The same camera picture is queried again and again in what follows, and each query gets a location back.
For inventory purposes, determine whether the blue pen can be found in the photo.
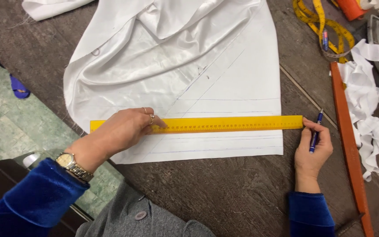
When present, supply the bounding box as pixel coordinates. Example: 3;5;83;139
309;109;324;154

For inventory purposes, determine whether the person's left hand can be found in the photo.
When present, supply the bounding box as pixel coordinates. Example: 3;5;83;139
65;107;168;174

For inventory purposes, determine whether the heap of white fabric strips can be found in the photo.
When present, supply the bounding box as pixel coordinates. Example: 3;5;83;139
329;39;379;182

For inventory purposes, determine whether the white fabric piece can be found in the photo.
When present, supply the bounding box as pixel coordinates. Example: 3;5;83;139
22;0;96;22

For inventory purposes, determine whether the person's right hand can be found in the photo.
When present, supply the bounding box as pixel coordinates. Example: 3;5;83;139
294;117;334;180

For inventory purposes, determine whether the yellow measuring tape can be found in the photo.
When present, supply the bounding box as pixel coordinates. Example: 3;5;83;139
292;0;355;64

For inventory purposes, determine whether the white satin fabric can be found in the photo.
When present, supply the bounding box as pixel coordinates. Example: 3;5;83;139
63;0;284;165

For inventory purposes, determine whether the blue slipper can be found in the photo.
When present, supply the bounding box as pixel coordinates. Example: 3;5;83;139
9;74;31;99

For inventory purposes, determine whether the yellow ruler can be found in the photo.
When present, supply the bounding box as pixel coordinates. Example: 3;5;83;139
90;115;304;134

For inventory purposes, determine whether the orange wooden stick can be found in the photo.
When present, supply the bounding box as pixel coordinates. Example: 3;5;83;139
330;61;375;237

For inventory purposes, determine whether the gold wristwatch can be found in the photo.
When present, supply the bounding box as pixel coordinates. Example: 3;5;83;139
55;152;95;183

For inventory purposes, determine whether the grey buttoned garment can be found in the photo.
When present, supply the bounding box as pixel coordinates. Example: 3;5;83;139
75;180;216;237

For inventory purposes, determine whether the orange spool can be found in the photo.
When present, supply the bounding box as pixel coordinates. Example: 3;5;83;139
335;0;371;22

